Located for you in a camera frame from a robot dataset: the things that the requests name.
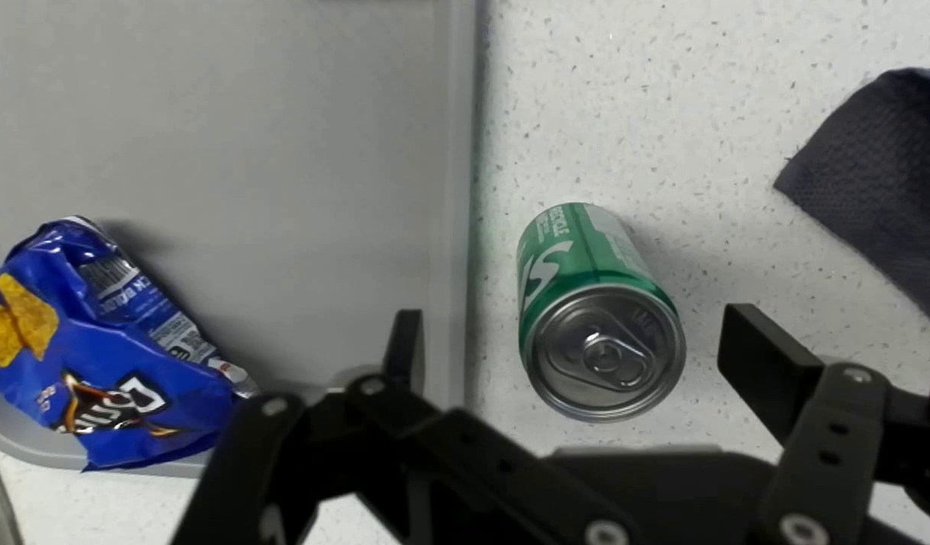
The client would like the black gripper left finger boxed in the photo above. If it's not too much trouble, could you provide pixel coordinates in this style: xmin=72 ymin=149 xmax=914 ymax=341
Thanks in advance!
xmin=169 ymin=308 xmax=440 ymax=545

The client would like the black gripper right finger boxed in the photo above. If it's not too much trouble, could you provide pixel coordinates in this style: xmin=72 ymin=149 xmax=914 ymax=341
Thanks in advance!
xmin=716 ymin=300 xmax=930 ymax=486

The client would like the green soda can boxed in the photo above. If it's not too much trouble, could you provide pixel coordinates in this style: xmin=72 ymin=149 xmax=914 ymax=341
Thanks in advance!
xmin=518 ymin=202 xmax=685 ymax=421

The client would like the grey plastic tray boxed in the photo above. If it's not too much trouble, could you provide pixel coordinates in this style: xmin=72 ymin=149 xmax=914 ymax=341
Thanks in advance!
xmin=0 ymin=0 xmax=481 ymax=545

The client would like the blue chips bag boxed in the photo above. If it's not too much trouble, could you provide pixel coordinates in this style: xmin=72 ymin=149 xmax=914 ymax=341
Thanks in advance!
xmin=0 ymin=214 xmax=257 ymax=469

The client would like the dark grey cloth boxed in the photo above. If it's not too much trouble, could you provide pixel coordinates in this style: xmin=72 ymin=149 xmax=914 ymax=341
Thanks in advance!
xmin=773 ymin=66 xmax=930 ymax=320

